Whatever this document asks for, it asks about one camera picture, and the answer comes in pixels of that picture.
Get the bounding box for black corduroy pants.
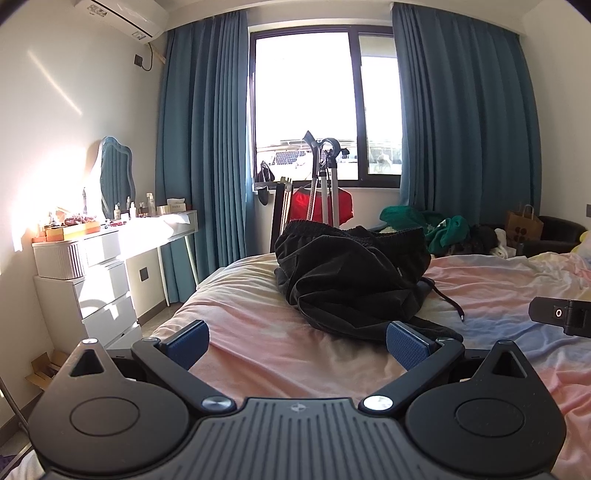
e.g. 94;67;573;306
274;220;463;346

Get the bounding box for pastel bed duvet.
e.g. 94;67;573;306
149;250;591;480

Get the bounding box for black armchair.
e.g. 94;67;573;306
528;216;587;256

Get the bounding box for brown paper bag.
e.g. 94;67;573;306
505;204;544;248

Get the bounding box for white dresser with drawers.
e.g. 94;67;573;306
33;230;142;354

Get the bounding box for white vanity desk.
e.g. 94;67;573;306
116;210;198;306

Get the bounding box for cardboard box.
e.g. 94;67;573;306
26;350;69;391

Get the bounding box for green sweatshirt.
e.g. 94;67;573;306
380;205;470;257

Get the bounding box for orange tray with cosmetics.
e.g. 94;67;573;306
32;215;101;243

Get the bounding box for wavy teal framed mirror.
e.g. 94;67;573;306
85;136;135;220

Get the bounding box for red hanging garment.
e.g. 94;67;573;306
289;186;355;227

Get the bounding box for black wooden rack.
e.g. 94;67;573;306
270;177;293;252

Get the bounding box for teal right curtain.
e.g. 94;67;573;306
392;4;542;224

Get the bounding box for teal curtain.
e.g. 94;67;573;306
155;11;256;303
392;4;542;224

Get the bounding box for teal left curtain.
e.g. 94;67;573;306
155;11;256;303

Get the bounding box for silver garment steamer stand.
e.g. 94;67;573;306
304;131;349;228

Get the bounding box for white air conditioner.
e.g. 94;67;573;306
74;0;168;44

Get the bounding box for window with dark frame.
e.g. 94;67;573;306
249;25;403;188

